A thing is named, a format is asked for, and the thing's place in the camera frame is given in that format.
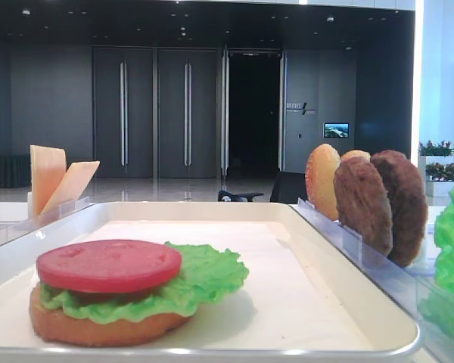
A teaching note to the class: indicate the brown meat patty front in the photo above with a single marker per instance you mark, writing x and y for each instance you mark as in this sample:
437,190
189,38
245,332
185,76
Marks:
363,204

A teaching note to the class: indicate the brown meat patty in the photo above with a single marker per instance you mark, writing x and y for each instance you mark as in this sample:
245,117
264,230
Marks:
363,204
405,191

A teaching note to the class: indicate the golden bread slice left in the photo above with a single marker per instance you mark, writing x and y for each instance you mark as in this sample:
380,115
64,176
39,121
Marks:
319,177

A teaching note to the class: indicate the golden bread slice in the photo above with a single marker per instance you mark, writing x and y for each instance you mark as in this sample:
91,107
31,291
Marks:
319,177
355,156

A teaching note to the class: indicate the green lettuce leaf on bread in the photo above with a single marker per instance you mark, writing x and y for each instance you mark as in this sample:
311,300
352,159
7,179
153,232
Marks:
206,276

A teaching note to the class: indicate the golden bread slice right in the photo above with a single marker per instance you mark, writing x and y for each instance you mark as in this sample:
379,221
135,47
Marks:
355,156

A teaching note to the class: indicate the yellow cheese slice leaning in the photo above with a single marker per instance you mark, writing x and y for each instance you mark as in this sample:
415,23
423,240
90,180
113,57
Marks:
72,185

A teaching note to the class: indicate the red tomato slice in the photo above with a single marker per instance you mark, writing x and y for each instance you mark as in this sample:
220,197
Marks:
109,266

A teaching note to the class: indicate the pale cheese slice upright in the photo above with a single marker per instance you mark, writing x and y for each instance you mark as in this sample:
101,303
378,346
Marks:
48,167

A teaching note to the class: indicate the brown meat patty rear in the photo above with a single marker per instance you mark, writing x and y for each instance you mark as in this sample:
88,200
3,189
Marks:
405,191

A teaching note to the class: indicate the round bread slice base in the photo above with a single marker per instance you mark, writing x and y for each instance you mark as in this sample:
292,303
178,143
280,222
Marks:
55,326

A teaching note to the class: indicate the green lettuce in rack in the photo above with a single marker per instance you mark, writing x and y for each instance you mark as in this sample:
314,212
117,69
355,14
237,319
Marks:
452,242

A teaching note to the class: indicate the black office chair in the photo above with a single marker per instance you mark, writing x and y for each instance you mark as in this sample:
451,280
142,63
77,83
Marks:
288,188

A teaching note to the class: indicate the white rectangular tray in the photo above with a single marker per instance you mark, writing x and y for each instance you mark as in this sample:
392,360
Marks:
303,300

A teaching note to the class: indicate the flower planter lower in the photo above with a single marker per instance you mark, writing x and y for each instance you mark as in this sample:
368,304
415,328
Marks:
440,179

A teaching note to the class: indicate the flower planter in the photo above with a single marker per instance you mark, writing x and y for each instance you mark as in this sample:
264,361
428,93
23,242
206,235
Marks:
431,152
440,179

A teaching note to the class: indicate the flower planter upper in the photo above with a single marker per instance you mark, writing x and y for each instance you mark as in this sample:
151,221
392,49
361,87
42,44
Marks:
431,152

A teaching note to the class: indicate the clear acrylic rack left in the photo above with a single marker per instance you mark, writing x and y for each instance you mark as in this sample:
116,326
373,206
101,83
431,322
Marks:
10,231

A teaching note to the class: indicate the clear acrylic rack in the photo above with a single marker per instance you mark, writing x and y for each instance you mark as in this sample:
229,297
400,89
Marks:
10,231
412,288

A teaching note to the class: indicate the clear acrylic rack right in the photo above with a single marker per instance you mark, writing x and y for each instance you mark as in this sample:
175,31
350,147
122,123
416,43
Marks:
412,288

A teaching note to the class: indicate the small wall screen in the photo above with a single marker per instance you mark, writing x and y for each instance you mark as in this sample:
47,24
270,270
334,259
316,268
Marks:
336,130

